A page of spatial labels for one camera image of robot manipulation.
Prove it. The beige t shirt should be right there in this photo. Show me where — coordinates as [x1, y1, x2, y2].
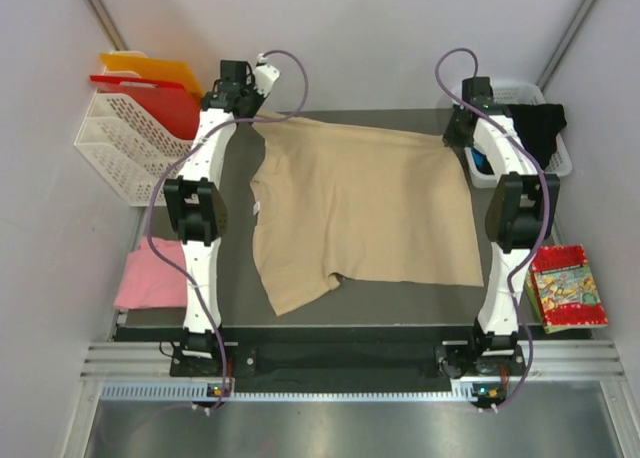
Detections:
[250, 118, 484, 315]

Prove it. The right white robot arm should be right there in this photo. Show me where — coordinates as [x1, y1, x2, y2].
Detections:
[439, 77, 560, 377]

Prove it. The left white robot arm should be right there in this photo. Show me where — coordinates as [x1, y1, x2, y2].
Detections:
[163, 55, 280, 377]

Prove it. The white mesh laundry basket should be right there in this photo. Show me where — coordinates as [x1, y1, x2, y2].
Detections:
[449, 81, 573, 189]

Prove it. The red plastic folder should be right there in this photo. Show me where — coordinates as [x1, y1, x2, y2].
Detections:
[89, 75, 200, 141]

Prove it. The black t shirt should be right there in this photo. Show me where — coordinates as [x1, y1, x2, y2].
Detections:
[506, 104, 567, 169]

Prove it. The orange plastic folder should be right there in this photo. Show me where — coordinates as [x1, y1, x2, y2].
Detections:
[100, 53, 204, 98]

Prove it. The white perforated file organizer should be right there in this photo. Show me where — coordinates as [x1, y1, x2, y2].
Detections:
[74, 93, 192, 207]

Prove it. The colourful picture book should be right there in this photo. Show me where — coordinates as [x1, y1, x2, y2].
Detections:
[525, 245, 609, 334]

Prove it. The pink folded t shirt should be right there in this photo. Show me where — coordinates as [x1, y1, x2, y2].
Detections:
[114, 237, 187, 310]

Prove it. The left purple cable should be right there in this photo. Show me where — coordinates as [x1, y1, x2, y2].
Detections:
[147, 50, 310, 412]

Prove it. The purple cable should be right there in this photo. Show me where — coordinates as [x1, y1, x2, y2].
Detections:
[434, 47, 556, 412]
[147, 50, 310, 412]

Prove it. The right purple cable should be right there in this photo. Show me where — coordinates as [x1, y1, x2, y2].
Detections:
[434, 47, 556, 412]

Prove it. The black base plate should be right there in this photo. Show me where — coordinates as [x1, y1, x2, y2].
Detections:
[171, 342, 510, 388]

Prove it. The white slotted cable duct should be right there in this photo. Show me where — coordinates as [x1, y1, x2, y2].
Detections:
[100, 381, 478, 403]

